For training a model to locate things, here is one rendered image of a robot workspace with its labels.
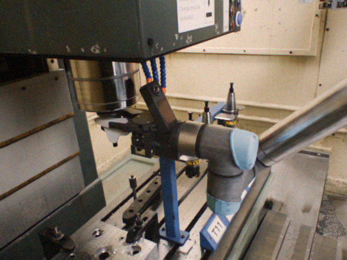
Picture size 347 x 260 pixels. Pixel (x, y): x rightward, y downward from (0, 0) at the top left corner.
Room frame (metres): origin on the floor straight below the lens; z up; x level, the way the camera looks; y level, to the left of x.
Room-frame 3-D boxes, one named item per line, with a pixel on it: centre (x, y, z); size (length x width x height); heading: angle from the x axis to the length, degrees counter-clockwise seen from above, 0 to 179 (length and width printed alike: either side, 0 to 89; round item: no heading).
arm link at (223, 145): (0.53, -0.11, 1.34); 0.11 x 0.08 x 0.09; 62
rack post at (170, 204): (0.76, 0.03, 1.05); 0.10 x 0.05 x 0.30; 58
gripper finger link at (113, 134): (0.62, 0.14, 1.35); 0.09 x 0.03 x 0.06; 76
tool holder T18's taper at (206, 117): (0.88, -0.11, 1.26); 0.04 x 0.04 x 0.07
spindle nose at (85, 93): (0.66, 0.15, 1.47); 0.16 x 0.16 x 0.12
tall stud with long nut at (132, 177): (0.95, 0.17, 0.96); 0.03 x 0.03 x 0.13
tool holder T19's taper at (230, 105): (1.06, -0.22, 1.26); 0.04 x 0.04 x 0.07
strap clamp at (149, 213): (0.71, 0.12, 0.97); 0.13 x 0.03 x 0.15; 148
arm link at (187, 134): (0.57, -0.04, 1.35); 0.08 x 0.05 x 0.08; 152
